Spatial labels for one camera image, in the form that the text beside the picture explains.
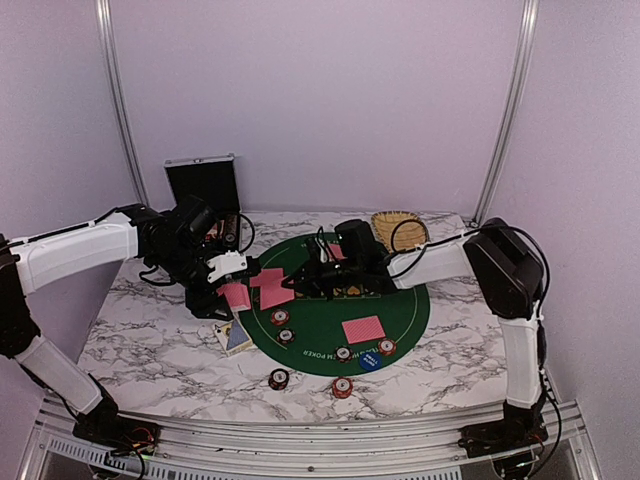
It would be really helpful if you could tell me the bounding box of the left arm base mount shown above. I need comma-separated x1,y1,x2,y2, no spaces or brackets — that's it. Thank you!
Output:
73,417,160,455

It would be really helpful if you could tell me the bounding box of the woven bamboo tray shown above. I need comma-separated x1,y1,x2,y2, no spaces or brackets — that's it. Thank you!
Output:
371,211,430,253

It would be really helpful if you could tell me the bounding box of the front aluminium rail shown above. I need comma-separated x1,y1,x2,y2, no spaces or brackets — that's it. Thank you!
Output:
19,399,601,480

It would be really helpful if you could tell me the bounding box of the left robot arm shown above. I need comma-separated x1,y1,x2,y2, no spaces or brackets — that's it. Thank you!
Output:
1,197,247,445

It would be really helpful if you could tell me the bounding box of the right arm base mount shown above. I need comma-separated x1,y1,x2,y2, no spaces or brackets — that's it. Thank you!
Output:
457,420,549,458

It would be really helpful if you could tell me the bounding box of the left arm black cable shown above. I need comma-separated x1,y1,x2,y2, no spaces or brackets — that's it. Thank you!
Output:
137,212,256,289

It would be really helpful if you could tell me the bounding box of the left aluminium frame post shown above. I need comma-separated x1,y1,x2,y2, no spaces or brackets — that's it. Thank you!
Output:
95,0,150,206

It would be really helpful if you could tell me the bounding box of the right chip row in case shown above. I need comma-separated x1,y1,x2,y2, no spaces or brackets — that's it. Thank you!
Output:
222,214,239,250

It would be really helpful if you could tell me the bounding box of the aluminium frame post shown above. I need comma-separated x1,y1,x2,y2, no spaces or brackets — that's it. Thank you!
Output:
472,0,540,225
95,0,150,206

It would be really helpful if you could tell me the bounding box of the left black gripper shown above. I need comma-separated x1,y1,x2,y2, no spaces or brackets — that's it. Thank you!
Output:
150,241,233,321

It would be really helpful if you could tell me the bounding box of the blue gold card box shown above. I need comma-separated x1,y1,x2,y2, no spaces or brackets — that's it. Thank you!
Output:
213,320,253,356

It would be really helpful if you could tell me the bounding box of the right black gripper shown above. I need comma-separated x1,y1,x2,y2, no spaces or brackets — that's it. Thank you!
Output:
282,252,363,300

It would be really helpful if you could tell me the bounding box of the dark poker chip stack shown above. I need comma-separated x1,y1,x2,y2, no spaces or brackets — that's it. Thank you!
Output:
268,368,290,391

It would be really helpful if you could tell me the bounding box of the green round poker mat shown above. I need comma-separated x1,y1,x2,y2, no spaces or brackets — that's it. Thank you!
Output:
236,234,432,377

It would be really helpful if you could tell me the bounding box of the blue small blind button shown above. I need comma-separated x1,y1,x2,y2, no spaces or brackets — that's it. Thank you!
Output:
359,352,382,372

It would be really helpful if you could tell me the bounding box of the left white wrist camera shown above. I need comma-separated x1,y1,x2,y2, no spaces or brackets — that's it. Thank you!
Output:
206,251,248,284

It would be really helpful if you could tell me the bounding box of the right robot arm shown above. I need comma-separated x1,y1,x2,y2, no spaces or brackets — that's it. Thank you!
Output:
282,217,550,448

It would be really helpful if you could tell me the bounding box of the red poker chip stack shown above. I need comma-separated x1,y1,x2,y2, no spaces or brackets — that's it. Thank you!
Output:
332,377,353,399

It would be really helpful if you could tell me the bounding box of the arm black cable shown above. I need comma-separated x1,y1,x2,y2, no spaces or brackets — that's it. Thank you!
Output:
137,212,256,289
389,217,552,321

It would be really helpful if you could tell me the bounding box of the pink playing card deck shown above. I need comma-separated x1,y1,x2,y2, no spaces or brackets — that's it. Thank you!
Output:
217,282,251,312

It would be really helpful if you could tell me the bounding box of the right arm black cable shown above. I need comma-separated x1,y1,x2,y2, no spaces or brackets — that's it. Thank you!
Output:
389,217,552,321

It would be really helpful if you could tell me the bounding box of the right aluminium frame post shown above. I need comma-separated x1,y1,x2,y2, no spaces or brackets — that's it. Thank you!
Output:
472,0,540,225

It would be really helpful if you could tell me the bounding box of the aluminium poker chip case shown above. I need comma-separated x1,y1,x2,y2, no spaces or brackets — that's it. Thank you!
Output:
164,153,241,250

